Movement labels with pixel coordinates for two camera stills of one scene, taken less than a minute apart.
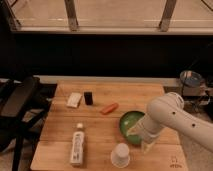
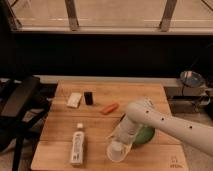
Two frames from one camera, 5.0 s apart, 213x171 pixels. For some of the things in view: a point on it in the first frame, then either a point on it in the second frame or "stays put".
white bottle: [77, 146] stays put
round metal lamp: [190, 78] stays put
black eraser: [88, 95] stays put
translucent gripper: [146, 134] -> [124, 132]
